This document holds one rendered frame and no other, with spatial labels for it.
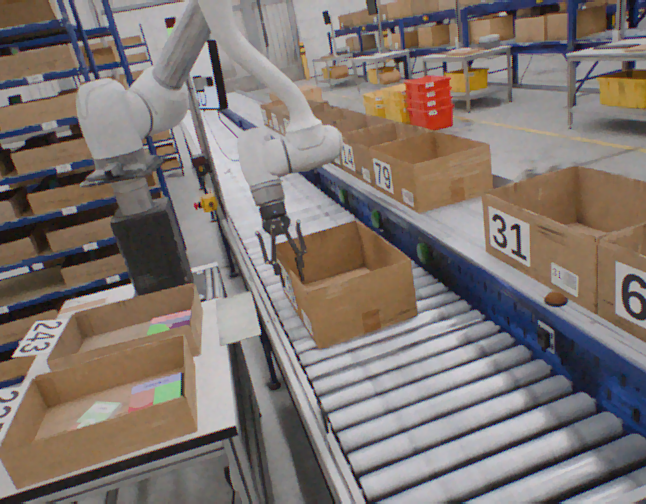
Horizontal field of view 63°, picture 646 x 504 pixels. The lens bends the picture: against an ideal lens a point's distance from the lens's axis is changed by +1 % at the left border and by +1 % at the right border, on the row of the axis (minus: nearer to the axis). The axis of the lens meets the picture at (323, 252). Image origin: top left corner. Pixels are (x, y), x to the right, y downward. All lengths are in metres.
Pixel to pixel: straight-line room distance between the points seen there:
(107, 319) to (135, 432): 0.63
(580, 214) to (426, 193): 0.49
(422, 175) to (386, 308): 0.55
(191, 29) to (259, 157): 0.45
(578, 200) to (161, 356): 1.19
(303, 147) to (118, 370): 0.76
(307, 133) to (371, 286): 0.45
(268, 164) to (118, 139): 0.50
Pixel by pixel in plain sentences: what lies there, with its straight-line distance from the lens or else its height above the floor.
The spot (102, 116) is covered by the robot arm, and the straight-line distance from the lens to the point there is 1.73.
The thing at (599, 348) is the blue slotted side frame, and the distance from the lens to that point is 1.13.
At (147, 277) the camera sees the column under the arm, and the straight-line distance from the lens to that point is 1.83.
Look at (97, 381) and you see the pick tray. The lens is 1.52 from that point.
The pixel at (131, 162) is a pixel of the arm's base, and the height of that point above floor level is 1.24.
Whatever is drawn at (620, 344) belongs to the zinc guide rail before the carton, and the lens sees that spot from 1.11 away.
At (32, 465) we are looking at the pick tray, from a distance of 1.32.
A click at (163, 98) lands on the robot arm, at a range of 1.81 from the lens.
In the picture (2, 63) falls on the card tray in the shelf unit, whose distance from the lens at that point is 2.82.
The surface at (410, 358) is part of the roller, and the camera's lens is 1.33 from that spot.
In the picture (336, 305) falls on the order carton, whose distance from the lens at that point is 1.35.
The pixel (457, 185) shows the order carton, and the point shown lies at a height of 0.94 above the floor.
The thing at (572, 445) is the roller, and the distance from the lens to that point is 1.12.
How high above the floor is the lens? 1.51
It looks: 23 degrees down
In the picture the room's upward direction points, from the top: 11 degrees counter-clockwise
